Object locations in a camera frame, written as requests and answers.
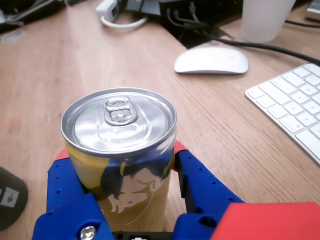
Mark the yellow Red Bull can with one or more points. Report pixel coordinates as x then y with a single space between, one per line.
120 130

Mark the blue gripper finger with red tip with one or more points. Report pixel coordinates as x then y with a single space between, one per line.
65 200
205 190

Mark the white adapter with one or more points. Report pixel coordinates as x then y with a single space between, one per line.
108 8

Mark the small white box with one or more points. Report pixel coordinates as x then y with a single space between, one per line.
313 11

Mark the red camera mount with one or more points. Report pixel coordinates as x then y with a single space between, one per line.
270 222

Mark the white keyboard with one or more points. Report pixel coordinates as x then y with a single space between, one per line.
292 102

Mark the white computer mouse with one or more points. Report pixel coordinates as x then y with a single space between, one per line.
212 60

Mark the translucent white cup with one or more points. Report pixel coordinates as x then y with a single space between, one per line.
265 20

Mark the dark grey tumbler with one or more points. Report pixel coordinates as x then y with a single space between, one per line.
11 200

